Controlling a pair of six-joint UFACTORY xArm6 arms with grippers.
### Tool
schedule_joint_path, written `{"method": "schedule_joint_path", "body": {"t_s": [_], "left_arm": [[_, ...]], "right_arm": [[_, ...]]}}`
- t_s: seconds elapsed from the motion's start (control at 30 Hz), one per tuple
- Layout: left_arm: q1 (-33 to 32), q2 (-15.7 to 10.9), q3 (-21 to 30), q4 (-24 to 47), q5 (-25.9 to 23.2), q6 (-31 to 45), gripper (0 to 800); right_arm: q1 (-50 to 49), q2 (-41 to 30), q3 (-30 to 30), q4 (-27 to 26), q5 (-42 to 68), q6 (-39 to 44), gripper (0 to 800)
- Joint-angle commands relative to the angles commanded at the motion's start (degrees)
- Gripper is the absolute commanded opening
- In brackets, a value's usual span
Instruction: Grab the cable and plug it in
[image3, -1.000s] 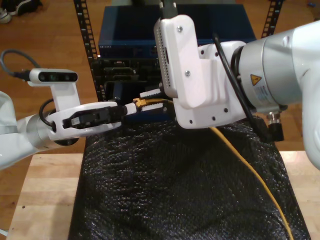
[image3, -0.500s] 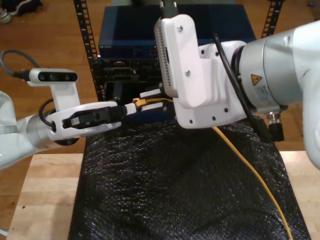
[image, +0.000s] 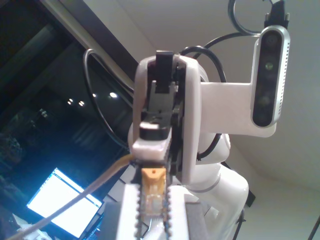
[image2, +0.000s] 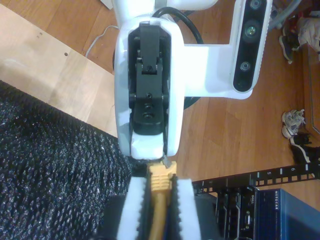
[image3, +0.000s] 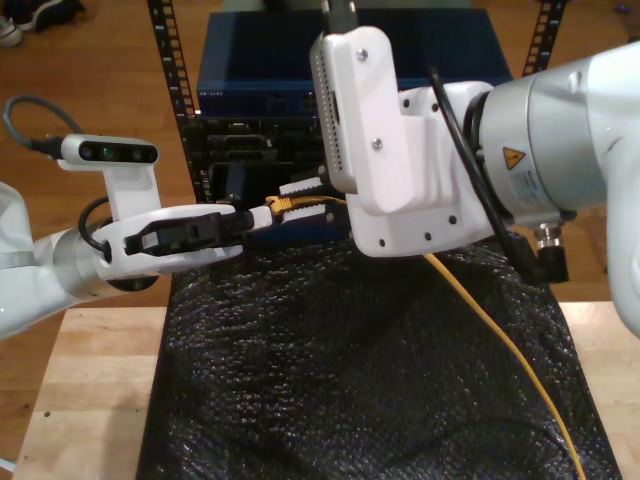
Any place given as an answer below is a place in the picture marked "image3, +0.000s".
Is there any black bubble mat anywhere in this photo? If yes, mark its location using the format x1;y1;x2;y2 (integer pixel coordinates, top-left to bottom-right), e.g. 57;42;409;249
135;239;624;480

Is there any black sneaker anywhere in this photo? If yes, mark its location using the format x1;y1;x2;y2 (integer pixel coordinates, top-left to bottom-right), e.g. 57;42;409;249
12;0;86;31

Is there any blue network switch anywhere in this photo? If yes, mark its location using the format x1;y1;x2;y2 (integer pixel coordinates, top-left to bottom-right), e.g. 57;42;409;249
195;8;516;115

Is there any blue rack platform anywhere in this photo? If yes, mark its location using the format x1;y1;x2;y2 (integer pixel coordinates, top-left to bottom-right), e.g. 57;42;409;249
243;222;354;249

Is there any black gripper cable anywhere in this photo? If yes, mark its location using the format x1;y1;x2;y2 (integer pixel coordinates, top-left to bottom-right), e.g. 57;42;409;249
78;196;119;257
424;64;571;287

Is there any black rack frame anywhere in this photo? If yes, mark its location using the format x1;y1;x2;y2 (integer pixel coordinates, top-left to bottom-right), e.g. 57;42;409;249
146;0;569;206

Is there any black rack server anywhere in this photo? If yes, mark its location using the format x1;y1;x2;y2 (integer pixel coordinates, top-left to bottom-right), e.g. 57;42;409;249
198;115;326;164

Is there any yellow network cable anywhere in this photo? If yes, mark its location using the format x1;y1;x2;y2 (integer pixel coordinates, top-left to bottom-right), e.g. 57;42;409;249
266;193;586;480

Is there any white sneaker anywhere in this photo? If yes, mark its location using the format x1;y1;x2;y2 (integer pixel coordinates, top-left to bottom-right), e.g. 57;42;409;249
0;14;24;49

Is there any black rack tray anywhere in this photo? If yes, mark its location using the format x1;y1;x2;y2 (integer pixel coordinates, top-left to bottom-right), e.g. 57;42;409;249
202;160;351;241

